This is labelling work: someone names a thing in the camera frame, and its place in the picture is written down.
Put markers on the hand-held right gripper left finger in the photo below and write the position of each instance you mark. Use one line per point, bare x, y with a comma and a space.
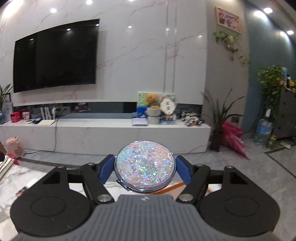
106, 171

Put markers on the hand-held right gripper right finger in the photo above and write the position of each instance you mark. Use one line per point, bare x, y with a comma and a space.
183, 170

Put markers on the glitter compact mirror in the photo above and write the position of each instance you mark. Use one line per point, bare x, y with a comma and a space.
145, 166

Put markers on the white marble TV cabinet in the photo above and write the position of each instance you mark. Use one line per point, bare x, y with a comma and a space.
104, 136

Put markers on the pile of checkered toys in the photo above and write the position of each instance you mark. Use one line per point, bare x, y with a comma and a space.
190, 119

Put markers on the red umbrella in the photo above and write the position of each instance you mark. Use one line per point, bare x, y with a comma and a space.
233, 136

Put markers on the potted long-leaf plant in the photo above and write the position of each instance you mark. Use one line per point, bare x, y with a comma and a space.
219, 120

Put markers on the round white paper fan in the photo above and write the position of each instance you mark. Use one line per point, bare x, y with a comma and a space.
167, 105

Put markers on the green painted picture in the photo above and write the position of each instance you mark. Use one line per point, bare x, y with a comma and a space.
141, 104

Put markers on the white router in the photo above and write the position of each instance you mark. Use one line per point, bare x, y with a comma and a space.
47, 121

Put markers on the brown teddy bear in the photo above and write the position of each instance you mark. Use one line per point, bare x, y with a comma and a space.
152, 99

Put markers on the black flat device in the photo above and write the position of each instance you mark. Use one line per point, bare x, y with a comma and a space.
37, 121

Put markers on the dark printed card box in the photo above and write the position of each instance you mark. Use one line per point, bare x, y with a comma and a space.
22, 191

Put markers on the large water bottle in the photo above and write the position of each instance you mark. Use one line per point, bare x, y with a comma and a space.
263, 131

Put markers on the small yellow green can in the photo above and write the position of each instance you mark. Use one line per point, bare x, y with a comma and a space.
272, 141

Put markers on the pink small heater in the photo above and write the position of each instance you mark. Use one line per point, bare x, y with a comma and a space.
15, 148

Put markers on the pink picture box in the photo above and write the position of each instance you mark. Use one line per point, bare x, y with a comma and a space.
26, 115

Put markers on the stack of white notebooks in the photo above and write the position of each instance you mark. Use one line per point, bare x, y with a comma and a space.
7, 166

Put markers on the red gift box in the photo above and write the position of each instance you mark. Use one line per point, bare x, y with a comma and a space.
16, 117

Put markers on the grey chest of drawers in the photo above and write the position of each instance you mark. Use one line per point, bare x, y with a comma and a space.
286, 113

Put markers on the ivy on drawers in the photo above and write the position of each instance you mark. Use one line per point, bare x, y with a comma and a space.
272, 88

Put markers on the green plant in blue wrap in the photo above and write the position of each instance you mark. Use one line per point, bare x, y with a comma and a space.
3, 104

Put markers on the black television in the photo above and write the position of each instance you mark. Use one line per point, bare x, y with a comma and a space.
55, 55

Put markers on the wall hanging ivy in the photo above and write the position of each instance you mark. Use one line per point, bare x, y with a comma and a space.
231, 44

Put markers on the framed wall picture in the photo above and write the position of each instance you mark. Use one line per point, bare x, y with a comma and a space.
228, 19

